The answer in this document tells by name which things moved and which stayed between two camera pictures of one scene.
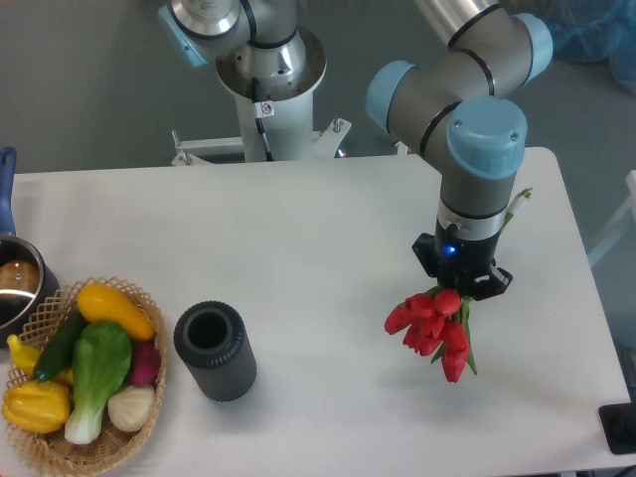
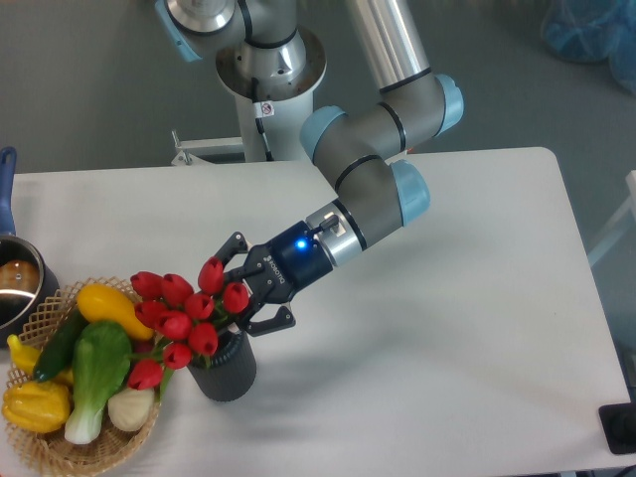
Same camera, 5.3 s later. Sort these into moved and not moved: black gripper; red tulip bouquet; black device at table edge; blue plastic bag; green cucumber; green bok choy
Moved: black gripper; red tulip bouquet
Not moved: blue plastic bag; green cucumber; black device at table edge; green bok choy
